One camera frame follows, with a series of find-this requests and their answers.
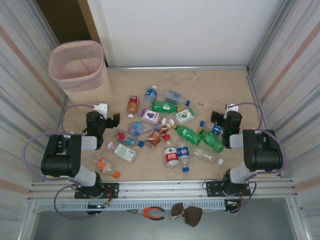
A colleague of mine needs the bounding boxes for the blue-capped blue label bottle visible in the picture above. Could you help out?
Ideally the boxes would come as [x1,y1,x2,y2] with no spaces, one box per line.
[199,120,225,136]

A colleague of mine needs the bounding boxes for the red orange label bottle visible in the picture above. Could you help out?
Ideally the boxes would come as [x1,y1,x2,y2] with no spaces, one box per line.
[126,94,140,119]

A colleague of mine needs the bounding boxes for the green bottle yellow cap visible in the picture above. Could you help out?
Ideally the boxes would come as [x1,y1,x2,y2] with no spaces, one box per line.
[172,124,203,146]
[151,100,182,114]
[197,127,226,154]

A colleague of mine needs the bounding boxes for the clear bottle light blue label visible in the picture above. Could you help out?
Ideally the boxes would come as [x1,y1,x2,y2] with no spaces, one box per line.
[127,121,162,138]

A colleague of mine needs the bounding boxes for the blue bottle red flower label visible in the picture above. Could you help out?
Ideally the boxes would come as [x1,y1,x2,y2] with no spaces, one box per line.
[115,131,146,148]

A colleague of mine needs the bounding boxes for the green lime label bottle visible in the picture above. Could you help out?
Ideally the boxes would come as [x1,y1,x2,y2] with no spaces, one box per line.
[167,108,196,127]

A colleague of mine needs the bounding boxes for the green white label bottle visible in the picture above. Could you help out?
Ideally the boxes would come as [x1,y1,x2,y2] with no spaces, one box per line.
[106,141,139,164]

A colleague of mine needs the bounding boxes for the purple grape label bottle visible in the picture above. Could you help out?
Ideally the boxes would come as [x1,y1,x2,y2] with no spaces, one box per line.
[138,107,168,125]

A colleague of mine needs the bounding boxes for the orange label bottle orange cap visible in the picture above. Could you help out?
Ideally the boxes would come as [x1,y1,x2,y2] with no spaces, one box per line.
[89,152,121,180]

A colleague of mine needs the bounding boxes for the brown label bottle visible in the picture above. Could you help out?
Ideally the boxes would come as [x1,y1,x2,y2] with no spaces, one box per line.
[144,124,171,149]

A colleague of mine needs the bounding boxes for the Pepsi label bottle blue cap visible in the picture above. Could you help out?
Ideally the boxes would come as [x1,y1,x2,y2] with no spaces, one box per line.
[176,139,191,173]

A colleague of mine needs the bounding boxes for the red label bottle red cap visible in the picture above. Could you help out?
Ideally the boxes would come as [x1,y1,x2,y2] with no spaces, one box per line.
[162,134,181,170]

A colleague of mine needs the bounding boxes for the beige ribbed waste bin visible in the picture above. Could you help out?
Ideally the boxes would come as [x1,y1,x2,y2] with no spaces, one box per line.
[48,40,113,108]

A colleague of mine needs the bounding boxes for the small green circuit board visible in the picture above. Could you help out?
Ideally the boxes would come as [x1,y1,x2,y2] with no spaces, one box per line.
[86,203,109,210]

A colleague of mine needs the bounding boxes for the brown cloth pouch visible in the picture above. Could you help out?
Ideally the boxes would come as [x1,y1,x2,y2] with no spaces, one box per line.
[170,202,204,228]

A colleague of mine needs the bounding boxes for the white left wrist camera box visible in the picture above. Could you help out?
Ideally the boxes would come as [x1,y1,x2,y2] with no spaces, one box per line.
[93,102,110,114]

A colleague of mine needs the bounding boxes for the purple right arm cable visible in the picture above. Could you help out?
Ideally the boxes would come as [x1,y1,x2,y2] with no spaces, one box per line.
[228,102,289,215]

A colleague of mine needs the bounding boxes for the aluminium table edge rail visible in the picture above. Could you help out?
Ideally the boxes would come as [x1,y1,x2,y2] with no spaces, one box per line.
[106,65,250,73]

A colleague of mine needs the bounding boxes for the thin red black wires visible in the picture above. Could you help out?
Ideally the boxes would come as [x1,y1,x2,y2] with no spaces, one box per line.
[103,188,114,208]
[224,191,245,208]

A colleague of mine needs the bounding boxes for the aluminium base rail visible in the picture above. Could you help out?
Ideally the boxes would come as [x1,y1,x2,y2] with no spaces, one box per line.
[27,177,299,201]

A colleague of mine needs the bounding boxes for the white slotted cable duct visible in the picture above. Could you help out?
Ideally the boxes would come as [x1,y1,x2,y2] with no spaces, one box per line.
[36,200,226,211]

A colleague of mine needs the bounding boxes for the orange handled pliers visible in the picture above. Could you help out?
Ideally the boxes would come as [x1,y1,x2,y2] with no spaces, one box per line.
[126,206,166,221]

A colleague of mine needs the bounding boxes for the brown wooden door frame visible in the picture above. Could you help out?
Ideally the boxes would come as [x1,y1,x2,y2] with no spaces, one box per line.
[76,0,109,68]

